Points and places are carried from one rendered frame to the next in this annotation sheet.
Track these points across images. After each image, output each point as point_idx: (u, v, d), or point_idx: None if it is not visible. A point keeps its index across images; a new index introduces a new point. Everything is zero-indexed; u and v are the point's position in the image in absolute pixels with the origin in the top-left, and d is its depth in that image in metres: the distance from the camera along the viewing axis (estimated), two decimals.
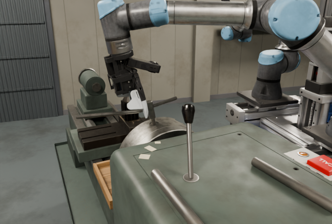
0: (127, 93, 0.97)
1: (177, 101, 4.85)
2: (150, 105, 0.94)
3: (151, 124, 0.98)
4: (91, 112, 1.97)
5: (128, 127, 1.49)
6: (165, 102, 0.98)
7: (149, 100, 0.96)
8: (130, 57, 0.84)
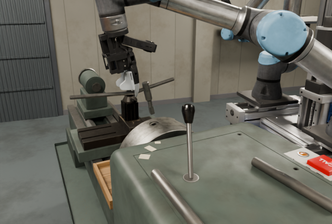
0: None
1: (177, 101, 4.85)
2: (146, 85, 0.92)
3: (151, 124, 0.98)
4: (91, 112, 1.97)
5: (128, 127, 1.49)
6: (162, 83, 0.96)
7: (145, 81, 0.93)
8: (125, 34, 0.82)
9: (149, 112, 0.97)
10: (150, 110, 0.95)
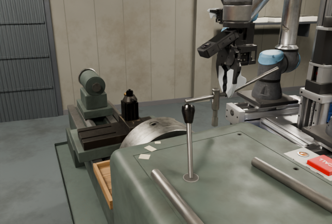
0: None
1: (177, 101, 4.85)
2: (213, 91, 0.83)
3: (151, 124, 0.98)
4: (91, 112, 1.97)
5: (128, 127, 1.49)
6: (198, 101, 0.79)
7: (216, 90, 0.81)
8: None
9: (217, 124, 0.85)
10: (215, 118, 0.86)
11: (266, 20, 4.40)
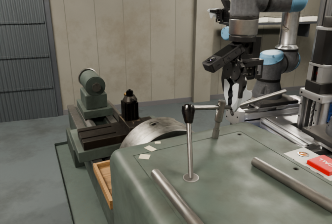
0: None
1: (177, 101, 4.85)
2: (219, 102, 0.81)
3: (151, 124, 0.98)
4: (91, 112, 1.97)
5: (128, 127, 1.49)
6: (203, 109, 0.78)
7: (222, 101, 0.79)
8: None
9: (218, 136, 0.83)
10: (216, 130, 0.84)
11: (266, 20, 4.40)
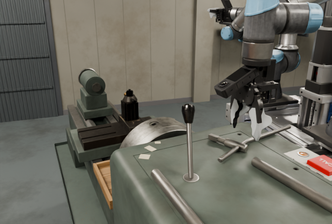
0: (260, 123, 0.75)
1: (177, 101, 4.85)
2: (243, 144, 0.75)
3: (151, 124, 0.98)
4: (91, 112, 1.97)
5: (128, 127, 1.49)
6: (226, 155, 0.73)
7: (244, 152, 0.75)
8: None
9: (212, 138, 0.83)
10: (216, 135, 0.81)
11: None
